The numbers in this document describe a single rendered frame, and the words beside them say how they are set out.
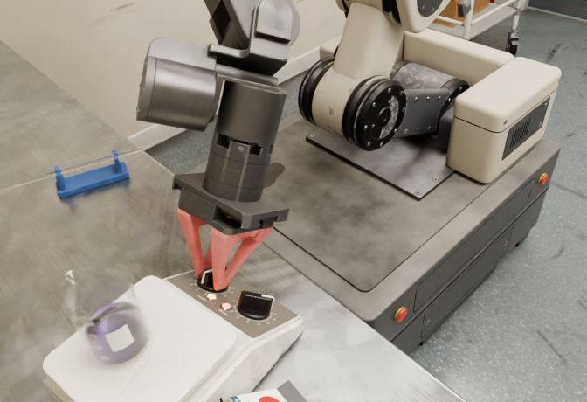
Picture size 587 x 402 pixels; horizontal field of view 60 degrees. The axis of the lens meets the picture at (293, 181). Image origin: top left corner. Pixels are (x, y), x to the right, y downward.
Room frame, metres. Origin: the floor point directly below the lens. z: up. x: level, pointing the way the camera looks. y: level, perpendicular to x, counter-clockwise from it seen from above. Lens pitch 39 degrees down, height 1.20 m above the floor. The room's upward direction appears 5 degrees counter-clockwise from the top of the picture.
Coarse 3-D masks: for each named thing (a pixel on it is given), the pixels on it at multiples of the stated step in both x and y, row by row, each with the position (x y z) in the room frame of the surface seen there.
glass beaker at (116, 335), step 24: (96, 264) 0.28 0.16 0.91; (120, 264) 0.28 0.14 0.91; (72, 288) 0.27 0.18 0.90; (96, 288) 0.28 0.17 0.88; (120, 288) 0.28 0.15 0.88; (72, 312) 0.23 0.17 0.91; (96, 312) 0.23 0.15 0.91; (120, 312) 0.24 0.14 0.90; (96, 336) 0.23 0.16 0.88; (120, 336) 0.24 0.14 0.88; (144, 336) 0.25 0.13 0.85; (96, 360) 0.24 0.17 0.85; (120, 360) 0.23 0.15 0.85
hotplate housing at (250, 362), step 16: (176, 288) 0.33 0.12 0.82; (224, 320) 0.29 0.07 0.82; (240, 336) 0.27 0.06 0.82; (272, 336) 0.28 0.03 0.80; (288, 336) 0.29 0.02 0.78; (240, 352) 0.25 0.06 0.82; (256, 352) 0.26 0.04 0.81; (272, 352) 0.27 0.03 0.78; (224, 368) 0.24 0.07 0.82; (240, 368) 0.24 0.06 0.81; (256, 368) 0.25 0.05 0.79; (272, 368) 0.27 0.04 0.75; (48, 384) 0.24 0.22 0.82; (208, 384) 0.22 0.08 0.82; (224, 384) 0.23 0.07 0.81; (240, 384) 0.24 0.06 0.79; (256, 384) 0.25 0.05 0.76; (64, 400) 0.22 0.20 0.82; (192, 400) 0.21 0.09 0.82; (208, 400) 0.21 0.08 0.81; (224, 400) 0.22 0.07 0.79
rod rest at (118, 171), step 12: (108, 168) 0.62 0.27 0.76; (120, 168) 0.60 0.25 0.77; (60, 180) 0.57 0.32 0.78; (72, 180) 0.59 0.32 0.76; (84, 180) 0.59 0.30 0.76; (96, 180) 0.59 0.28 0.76; (108, 180) 0.59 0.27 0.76; (120, 180) 0.59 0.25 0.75; (60, 192) 0.57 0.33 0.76; (72, 192) 0.57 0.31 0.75
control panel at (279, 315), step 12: (180, 276) 0.35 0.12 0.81; (192, 276) 0.35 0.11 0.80; (180, 288) 0.33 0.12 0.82; (192, 288) 0.33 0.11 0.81; (228, 288) 0.34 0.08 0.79; (240, 288) 0.35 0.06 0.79; (252, 288) 0.35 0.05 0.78; (204, 300) 0.31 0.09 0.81; (216, 300) 0.32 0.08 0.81; (228, 300) 0.32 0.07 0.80; (216, 312) 0.30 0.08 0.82; (228, 312) 0.30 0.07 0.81; (276, 312) 0.31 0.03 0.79; (288, 312) 0.31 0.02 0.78; (240, 324) 0.28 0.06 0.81; (252, 324) 0.29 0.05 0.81; (264, 324) 0.29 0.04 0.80; (276, 324) 0.29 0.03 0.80; (252, 336) 0.27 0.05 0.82
